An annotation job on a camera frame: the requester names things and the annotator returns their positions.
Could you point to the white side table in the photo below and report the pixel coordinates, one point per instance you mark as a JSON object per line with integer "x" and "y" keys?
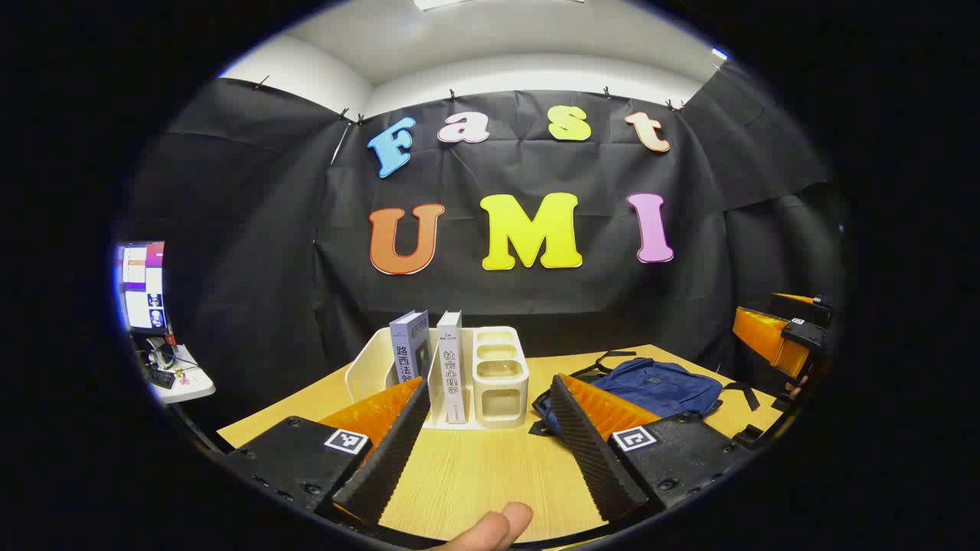
{"x": 191, "y": 383}

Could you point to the white book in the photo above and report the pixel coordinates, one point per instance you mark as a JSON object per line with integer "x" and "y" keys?
{"x": 450, "y": 367}

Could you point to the purple-blue book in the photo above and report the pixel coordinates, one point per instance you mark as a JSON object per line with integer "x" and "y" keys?
{"x": 406, "y": 344}

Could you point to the ceiling light panel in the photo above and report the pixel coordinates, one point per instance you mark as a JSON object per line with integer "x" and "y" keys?
{"x": 459, "y": 3}

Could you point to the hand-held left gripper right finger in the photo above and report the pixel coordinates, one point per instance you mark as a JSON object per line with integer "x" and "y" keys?
{"x": 589, "y": 459}

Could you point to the blue schoolbag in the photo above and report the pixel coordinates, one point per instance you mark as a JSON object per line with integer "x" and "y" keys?
{"x": 658, "y": 386}

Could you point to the cream plastic bookshelf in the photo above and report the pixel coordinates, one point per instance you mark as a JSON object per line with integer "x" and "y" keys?
{"x": 501, "y": 398}

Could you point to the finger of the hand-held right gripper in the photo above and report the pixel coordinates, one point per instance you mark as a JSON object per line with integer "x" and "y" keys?
{"x": 804, "y": 310}
{"x": 808, "y": 337}

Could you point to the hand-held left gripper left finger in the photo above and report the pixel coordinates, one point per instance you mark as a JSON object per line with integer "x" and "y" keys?
{"x": 390, "y": 459}

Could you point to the computer monitor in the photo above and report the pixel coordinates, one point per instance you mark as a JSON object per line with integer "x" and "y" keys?
{"x": 142, "y": 283}

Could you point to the black backdrop cloth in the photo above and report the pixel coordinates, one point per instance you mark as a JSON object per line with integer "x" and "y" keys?
{"x": 268, "y": 229}

